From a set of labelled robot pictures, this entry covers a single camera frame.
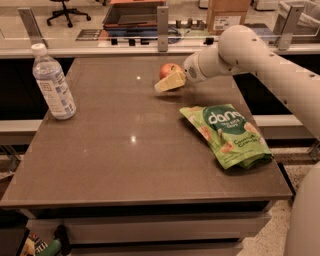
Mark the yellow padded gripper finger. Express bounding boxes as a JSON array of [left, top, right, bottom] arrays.
[[154, 71, 186, 93]]

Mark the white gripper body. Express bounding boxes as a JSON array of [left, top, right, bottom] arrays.
[[182, 47, 220, 83]]

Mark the red apple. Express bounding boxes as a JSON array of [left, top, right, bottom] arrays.
[[159, 63, 182, 79]]

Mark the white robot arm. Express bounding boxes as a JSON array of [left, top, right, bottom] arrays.
[[155, 25, 320, 256]]

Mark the clear blue-label plastic bottle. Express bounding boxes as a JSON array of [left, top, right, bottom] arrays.
[[31, 43, 76, 120]]

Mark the cardboard box with label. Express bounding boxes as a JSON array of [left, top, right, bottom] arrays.
[[206, 0, 251, 35]]

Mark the green snack chip bag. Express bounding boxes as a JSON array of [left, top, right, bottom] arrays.
[[180, 104, 273, 170]]

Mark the grey open bin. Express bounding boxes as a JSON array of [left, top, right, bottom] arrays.
[[103, 0, 166, 28]]

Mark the black office chair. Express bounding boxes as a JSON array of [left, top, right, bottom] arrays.
[[46, 0, 91, 28]]

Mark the black floor bar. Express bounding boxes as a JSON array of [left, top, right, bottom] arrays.
[[277, 163, 296, 205]]

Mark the grey drawer cabinet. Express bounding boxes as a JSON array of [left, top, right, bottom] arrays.
[[27, 210, 271, 256]]

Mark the centre metal railing post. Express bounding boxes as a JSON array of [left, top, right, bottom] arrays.
[[157, 6, 168, 52]]

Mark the metal railing post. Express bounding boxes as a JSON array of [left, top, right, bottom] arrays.
[[275, 4, 304, 51], [18, 7, 47, 46], [157, 6, 168, 52]]

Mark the right metal railing post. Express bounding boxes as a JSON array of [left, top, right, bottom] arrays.
[[275, 4, 304, 51]]

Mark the left metal railing post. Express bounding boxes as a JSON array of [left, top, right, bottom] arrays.
[[18, 7, 47, 46]]

